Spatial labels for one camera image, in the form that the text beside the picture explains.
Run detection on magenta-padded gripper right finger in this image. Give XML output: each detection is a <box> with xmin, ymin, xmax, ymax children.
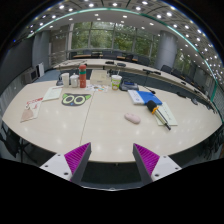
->
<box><xmin>132</xmin><ymin>143</ymin><xmax>183</xmax><ymax>185</ymax></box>

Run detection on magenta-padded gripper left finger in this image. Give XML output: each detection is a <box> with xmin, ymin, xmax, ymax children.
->
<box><xmin>39</xmin><ymin>142</ymin><xmax>92</xmax><ymax>184</ymax></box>

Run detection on pink computer mouse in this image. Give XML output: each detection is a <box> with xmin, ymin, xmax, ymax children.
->
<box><xmin>124</xmin><ymin>112</ymin><xmax>142</xmax><ymax>125</ymax></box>

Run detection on cat-face mouse pad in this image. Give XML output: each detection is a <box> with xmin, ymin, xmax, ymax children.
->
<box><xmin>61</xmin><ymin>92</ymin><xmax>92</xmax><ymax>108</ymax></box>

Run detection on white paper sheet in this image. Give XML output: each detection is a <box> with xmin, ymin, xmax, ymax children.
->
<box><xmin>153</xmin><ymin>101</ymin><xmax>179</xmax><ymax>127</ymax></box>

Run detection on handheld microphone with foam head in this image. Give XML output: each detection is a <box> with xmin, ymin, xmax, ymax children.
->
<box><xmin>146</xmin><ymin>99</ymin><xmax>172</xmax><ymax>131</ymax></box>

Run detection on blue and white book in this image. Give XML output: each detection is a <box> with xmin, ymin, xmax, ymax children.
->
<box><xmin>127</xmin><ymin>89</ymin><xmax>163</xmax><ymax>106</ymax></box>

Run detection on white document with red header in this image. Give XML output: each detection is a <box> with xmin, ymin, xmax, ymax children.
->
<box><xmin>41</xmin><ymin>86</ymin><xmax>64</xmax><ymax>102</ymax></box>

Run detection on black conference microphone unit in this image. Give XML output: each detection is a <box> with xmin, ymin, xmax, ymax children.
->
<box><xmin>55</xmin><ymin>73</ymin><xmax>64</xmax><ymax>87</ymax></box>
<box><xmin>119</xmin><ymin>80</ymin><xmax>140</xmax><ymax>92</ymax></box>

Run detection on white lidded mug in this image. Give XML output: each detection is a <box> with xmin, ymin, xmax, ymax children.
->
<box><xmin>69</xmin><ymin>73</ymin><xmax>80</xmax><ymax>89</ymax></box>

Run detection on colourful sticker sheet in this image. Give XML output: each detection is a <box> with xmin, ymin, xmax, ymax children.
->
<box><xmin>85</xmin><ymin>84</ymin><xmax>110</xmax><ymax>93</ymax></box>

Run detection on red bottle with green band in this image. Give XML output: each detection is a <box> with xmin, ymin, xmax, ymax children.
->
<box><xmin>78</xmin><ymin>63</ymin><xmax>88</xmax><ymax>89</ymax></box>

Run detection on white box appliance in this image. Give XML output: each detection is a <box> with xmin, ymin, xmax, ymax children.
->
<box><xmin>23</xmin><ymin>66</ymin><xmax>39</xmax><ymax>84</ymax></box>

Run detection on printed paper cup with straw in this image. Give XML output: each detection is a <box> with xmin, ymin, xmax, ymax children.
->
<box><xmin>110</xmin><ymin>74</ymin><xmax>123</xmax><ymax>91</ymax></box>

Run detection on white leaning board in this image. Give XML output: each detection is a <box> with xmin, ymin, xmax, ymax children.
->
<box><xmin>35</xmin><ymin>62</ymin><xmax>45</xmax><ymax>78</ymax></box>

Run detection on long curved conference desk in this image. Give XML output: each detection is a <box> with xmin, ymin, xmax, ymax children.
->
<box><xmin>53</xmin><ymin>58</ymin><xmax>218</xmax><ymax>111</ymax></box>

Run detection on group of dark office chairs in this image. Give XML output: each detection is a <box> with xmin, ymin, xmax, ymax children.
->
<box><xmin>68</xmin><ymin>49</ymin><xmax>208</xmax><ymax>89</ymax></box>

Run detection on group of round ceiling lights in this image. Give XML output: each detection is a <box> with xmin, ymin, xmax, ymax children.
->
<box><xmin>13</xmin><ymin>0</ymin><xmax>224</xmax><ymax>79</ymax></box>

